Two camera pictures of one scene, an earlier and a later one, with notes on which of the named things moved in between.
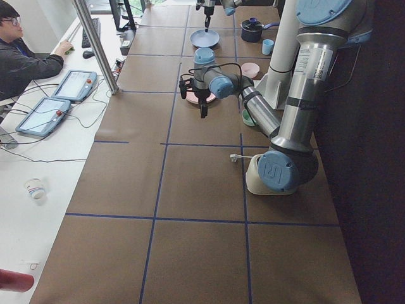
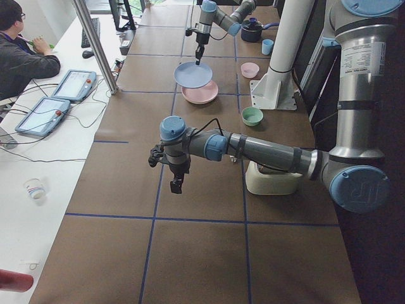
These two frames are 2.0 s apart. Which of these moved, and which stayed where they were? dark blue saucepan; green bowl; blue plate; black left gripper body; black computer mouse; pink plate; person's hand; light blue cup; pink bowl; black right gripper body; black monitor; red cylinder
Moved: blue plate; person's hand; black right gripper body; black left gripper body
Stayed: black computer mouse; light blue cup; dark blue saucepan; pink plate; green bowl; black monitor; pink bowl; red cylinder
